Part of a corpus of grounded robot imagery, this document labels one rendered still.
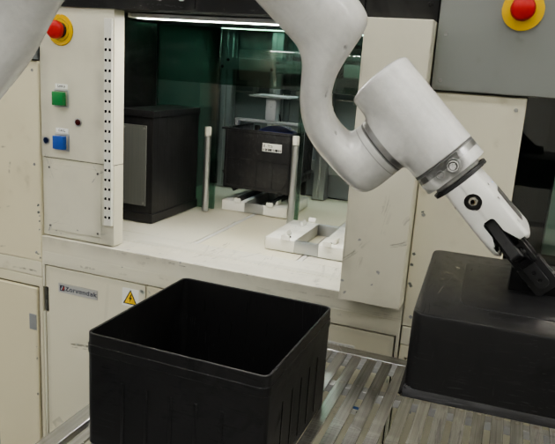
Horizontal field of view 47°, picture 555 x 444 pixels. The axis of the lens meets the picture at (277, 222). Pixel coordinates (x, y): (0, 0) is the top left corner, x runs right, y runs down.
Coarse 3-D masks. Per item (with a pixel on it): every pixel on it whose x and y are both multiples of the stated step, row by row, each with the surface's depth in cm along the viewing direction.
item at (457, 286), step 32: (448, 256) 93; (480, 256) 94; (448, 288) 79; (480, 288) 80; (512, 288) 80; (416, 320) 71; (448, 320) 69; (480, 320) 70; (512, 320) 70; (544, 320) 71; (416, 352) 71; (448, 352) 70; (480, 352) 69; (512, 352) 68; (544, 352) 67; (416, 384) 72; (448, 384) 71; (480, 384) 70; (512, 384) 69; (544, 384) 67; (512, 416) 69; (544, 416) 68
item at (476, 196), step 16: (480, 160) 79; (464, 176) 76; (480, 176) 75; (448, 192) 77; (464, 192) 75; (480, 192) 75; (496, 192) 75; (464, 208) 76; (480, 208) 75; (496, 208) 74; (512, 208) 76; (480, 224) 75; (512, 224) 74; (528, 224) 79; (496, 240) 77
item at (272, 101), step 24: (264, 96) 189; (288, 96) 193; (240, 120) 197; (264, 120) 195; (240, 144) 188; (264, 144) 186; (288, 144) 183; (312, 144) 201; (240, 168) 190; (264, 168) 187; (288, 168) 185; (288, 192) 186
